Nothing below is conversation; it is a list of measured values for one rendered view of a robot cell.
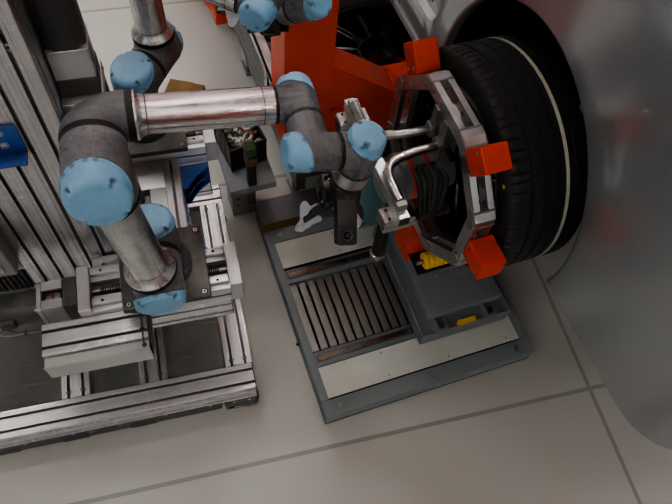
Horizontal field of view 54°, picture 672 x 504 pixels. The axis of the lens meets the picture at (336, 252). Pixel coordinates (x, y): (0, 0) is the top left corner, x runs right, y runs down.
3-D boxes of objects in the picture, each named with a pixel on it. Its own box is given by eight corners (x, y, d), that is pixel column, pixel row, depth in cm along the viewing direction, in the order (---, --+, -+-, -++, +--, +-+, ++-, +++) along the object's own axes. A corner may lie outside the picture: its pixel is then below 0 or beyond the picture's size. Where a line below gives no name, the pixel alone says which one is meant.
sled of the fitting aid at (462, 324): (504, 319, 254) (511, 308, 245) (419, 346, 246) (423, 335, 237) (451, 215, 277) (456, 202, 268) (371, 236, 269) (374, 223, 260)
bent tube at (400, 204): (464, 195, 171) (475, 170, 162) (396, 212, 167) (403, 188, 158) (437, 144, 179) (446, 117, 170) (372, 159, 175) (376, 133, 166)
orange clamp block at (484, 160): (496, 170, 167) (514, 168, 158) (468, 177, 165) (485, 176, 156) (490, 143, 166) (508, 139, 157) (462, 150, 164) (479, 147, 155)
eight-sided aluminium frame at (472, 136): (462, 287, 203) (516, 182, 156) (443, 292, 202) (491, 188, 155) (397, 153, 228) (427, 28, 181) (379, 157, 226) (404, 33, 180)
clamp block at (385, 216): (413, 226, 175) (417, 215, 170) (382, 234, 173) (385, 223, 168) (406, 211, 177) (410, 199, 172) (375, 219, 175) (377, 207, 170)
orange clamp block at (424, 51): (442, 69, 181) (437, 36, 179) (416, 75, 180) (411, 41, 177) (431, 70, 188) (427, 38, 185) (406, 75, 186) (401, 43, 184)
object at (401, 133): (434, 138, 180) (442, 111, 171) (369, 153, 176) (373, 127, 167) (410, 92, 188) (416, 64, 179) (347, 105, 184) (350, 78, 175)
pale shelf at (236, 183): (276, 186, 237) (276, 181, 234) (230, 197, 233) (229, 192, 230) (245, 100, 256) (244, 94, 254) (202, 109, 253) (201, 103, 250)
